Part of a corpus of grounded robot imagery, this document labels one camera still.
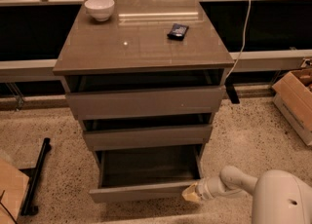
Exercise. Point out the yellow foam-wrapped gripper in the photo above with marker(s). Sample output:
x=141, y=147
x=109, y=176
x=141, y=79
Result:
x=203, y=189

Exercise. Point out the grey drawer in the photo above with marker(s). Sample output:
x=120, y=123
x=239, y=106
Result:
x=145, y=103
x=147, y=137
x=146, y=173

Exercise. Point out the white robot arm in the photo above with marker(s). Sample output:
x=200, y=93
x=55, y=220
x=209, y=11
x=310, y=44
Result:
x=279, y=197

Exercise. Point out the grey drawer cabinet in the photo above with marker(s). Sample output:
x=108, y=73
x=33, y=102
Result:
x=131, y=51

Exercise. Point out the cardboard box right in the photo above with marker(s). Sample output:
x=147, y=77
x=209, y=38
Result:
x=294, y=99

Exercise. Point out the dark blue snack packet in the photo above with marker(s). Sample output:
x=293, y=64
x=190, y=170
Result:
x=177, y=32

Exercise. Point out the wooden board left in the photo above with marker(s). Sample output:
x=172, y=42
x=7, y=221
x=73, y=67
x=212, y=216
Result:
x=13, y=186

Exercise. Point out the white ceramic bowl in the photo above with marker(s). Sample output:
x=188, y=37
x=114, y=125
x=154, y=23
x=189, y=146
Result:
x=100, y=10

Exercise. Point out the metal window rail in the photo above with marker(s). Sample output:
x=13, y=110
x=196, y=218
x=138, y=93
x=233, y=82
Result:
x=42, y=69

